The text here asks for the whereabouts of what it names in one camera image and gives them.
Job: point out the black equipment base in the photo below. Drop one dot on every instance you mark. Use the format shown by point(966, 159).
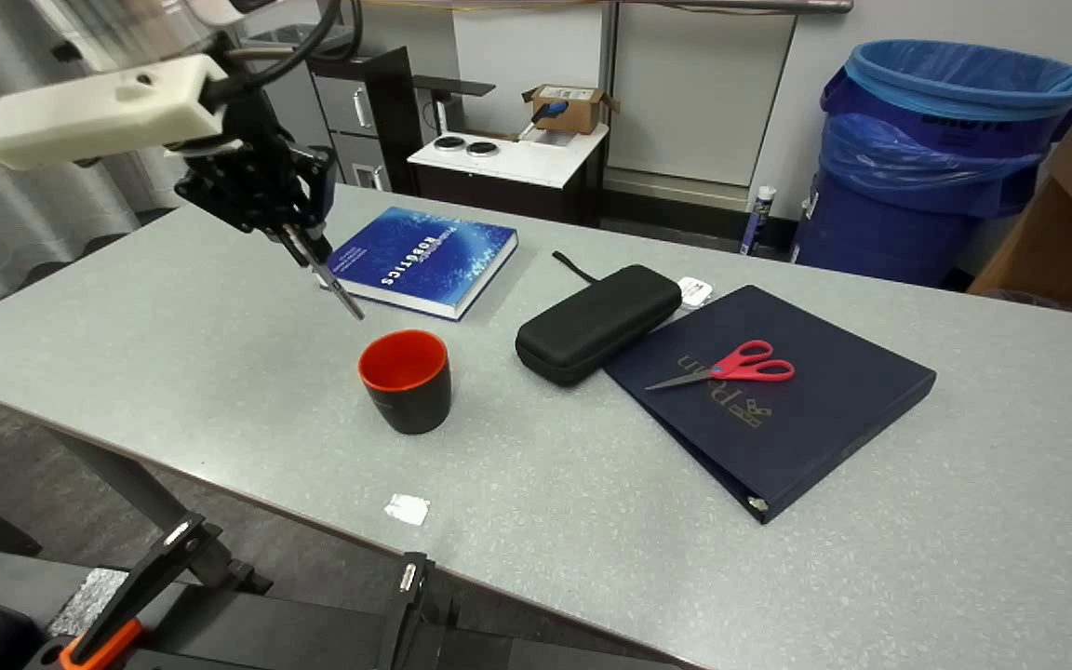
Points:
point(288, 633)

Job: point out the white marker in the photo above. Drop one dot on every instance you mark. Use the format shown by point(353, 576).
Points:
point(345, 295)

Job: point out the black drawer cabinet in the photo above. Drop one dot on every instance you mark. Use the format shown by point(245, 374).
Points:
point(372, 115)

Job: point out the navy blue binder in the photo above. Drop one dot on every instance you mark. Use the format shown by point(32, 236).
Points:
point(817, 428)

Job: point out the black zippered case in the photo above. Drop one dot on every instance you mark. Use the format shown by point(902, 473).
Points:
point(598, 323)

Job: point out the red and black cup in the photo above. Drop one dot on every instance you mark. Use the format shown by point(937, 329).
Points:
point(411, 403)

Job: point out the spray bottle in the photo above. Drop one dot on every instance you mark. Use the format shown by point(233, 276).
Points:
point(755, 221)

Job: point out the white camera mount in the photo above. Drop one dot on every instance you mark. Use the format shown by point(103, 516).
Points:
point(103, 114)

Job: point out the blue hardcover book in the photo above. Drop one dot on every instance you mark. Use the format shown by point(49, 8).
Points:
point(429, 263)

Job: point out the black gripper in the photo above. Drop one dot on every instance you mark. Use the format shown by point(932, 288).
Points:
point(249, 171)

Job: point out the white tape piece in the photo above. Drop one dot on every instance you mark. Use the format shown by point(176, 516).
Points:
point(406, 506)

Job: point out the small white eraser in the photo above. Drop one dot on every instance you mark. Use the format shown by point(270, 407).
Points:
point(692, 292)

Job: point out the blue trash bin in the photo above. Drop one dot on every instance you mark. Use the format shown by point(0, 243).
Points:
point(919, 171)

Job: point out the low white top table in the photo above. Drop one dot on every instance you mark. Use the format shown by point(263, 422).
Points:
point(520, 163)

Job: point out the open cardboard box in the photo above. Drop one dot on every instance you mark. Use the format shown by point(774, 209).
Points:
point(567, 114)

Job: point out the white wall panel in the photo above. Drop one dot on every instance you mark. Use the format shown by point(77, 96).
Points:
point(697, 96)

